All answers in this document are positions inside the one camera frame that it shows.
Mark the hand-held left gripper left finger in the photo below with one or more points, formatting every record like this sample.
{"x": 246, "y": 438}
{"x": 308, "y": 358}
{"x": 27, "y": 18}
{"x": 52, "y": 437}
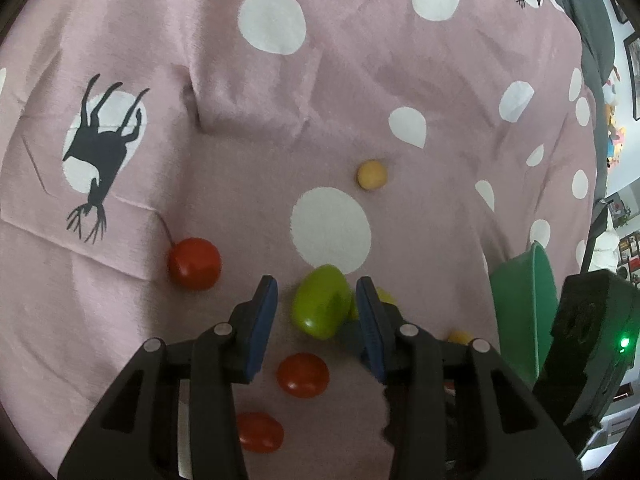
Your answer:
{"x": 265, "y": 325}

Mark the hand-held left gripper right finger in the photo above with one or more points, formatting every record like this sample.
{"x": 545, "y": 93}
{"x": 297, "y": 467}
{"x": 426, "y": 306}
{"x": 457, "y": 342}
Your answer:
{"x": 367, "y": 330}

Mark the green apple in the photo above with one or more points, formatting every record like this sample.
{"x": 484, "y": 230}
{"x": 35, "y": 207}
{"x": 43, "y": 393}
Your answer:
{"x": 320, "y": 302}

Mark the green plastic bowl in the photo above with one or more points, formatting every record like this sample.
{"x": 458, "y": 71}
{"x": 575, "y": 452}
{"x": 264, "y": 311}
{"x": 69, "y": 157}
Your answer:
{"x": 520, "y": 310}

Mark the yellow round fruit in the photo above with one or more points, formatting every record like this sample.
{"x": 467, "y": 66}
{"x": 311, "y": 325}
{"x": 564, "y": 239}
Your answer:
{"x": 372, "y": 175}

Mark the yellow green fruit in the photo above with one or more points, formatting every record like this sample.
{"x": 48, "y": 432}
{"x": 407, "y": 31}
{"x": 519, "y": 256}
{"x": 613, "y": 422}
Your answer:
{"x": 384, "y": 296}

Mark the red tomato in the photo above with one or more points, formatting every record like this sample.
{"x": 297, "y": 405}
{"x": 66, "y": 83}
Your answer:
{"x": 260, "y": 433}
{"x": 303, "y": 375}

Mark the small orange fruit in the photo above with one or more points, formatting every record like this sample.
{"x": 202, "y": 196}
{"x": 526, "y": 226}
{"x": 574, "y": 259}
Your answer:
{"x": 459, "y": 337}

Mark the colourful toys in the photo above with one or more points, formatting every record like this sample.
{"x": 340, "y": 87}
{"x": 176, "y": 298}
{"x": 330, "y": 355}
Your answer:
{"x": 613, "y": 130}

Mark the pink dotted deer print blanket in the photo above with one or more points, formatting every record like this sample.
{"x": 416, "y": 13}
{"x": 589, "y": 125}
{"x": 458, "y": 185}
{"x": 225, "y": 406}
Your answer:
{"x": 350, "y": 85}

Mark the grey cloth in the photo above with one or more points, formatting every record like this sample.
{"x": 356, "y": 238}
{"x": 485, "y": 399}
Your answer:
{"x": 587, "y": 10}

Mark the framed wall picture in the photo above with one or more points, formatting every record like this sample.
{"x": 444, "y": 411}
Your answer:
{"x": 634, "y": 75}

